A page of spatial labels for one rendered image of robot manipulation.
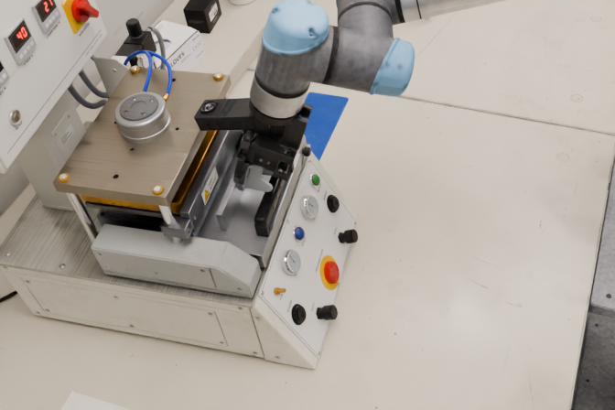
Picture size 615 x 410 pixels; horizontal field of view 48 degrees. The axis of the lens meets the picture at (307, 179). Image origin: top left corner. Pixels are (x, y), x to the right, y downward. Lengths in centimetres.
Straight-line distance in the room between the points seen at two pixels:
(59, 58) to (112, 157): 17
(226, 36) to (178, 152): 81
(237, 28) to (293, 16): 97
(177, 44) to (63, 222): 60
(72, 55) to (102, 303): 41
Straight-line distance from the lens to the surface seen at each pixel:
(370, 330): 123
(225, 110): 101
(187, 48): 169
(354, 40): 88
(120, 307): 122
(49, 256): 123
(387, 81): 89
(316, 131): 155
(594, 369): 209
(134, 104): 108
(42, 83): 110
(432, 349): 121
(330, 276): 123
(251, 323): 111
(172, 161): 103
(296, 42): 85
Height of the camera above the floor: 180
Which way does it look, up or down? 46 degrees down
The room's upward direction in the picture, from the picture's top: 9 degrees counter-clockwise
